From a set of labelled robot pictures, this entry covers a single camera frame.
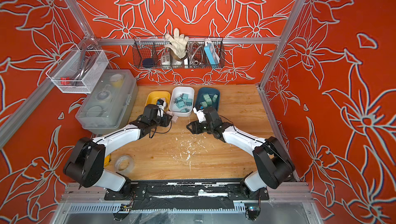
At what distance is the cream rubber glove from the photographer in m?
0.89

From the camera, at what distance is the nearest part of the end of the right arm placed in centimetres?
64

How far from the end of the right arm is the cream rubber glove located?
0.39m
